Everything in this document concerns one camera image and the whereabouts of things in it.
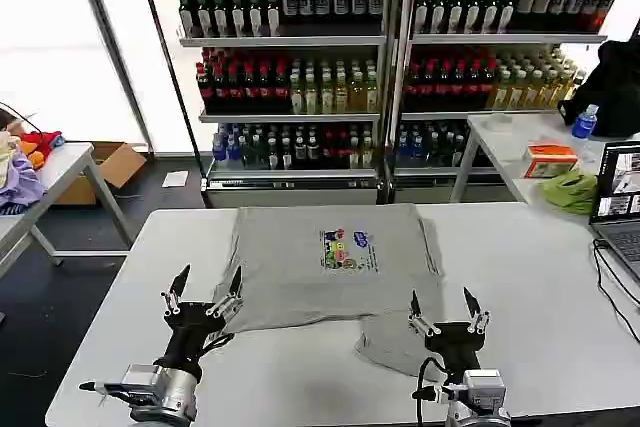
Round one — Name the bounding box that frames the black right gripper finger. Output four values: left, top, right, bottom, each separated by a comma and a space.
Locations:
407, 289, 442, 337
462, 286, 492, 334

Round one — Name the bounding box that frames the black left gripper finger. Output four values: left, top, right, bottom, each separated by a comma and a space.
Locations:
204, 264, 245, 321
159, 263, 192, 318

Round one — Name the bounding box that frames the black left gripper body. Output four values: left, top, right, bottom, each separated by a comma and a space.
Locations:
153, 300, 237, 374

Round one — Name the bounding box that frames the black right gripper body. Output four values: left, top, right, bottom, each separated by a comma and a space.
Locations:
423, 320, 487, 384

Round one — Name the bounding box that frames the grey printed t-shirt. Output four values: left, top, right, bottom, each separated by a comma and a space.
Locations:
213, 203, 446, 379

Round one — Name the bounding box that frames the open cardboard box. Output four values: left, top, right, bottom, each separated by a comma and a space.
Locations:
52, 141, 148, 206

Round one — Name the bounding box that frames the green crumpled cloth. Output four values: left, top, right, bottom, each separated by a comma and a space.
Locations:
537, 169, 599, 218

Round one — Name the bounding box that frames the white desk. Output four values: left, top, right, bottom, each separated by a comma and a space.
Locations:
449, 113, 640, 221

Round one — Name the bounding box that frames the orange tissue box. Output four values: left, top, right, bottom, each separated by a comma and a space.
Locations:
522, 142, 580, 180

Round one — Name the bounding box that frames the grey side table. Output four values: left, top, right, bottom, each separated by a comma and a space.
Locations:
0, 141, 134, 279

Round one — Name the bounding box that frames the grey open laptop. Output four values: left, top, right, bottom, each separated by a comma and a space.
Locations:
588, 140, 640, 284

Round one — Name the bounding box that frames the purple cloth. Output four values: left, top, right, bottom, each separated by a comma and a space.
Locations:
0, 144, 47, 217

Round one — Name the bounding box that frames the red cloth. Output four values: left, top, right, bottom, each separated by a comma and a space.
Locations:
19, 130, 64, 154

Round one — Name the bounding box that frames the cream cloth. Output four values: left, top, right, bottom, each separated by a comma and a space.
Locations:
0, 130, 22, 189

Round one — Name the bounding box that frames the blue label water bottle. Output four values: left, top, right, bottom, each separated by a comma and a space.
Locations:
571, 103, 600, 141

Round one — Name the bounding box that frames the metal shelf of bottles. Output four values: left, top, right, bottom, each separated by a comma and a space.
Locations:
389, 0, 619, 206
158, 0, 395, 208

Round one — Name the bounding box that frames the thin black pole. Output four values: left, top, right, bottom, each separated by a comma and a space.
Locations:
132, 0, 209, 194

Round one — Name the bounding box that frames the black backpack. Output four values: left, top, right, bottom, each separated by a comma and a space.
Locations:
557, 21, 640, 138

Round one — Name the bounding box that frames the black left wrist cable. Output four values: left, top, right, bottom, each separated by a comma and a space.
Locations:
201, 332, 235, 352

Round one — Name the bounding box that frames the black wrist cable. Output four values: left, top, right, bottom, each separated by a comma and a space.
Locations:
415, 356, 454, 427
201, 332, 235, 352

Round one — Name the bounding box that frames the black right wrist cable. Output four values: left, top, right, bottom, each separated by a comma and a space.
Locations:
415, 356, 454, 427

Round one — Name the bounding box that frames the black laptop cable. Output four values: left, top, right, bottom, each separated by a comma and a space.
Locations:
592, 238, 640, 344

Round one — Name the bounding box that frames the slanted grey metal post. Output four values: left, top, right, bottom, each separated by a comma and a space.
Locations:
68, 0, 157, 154

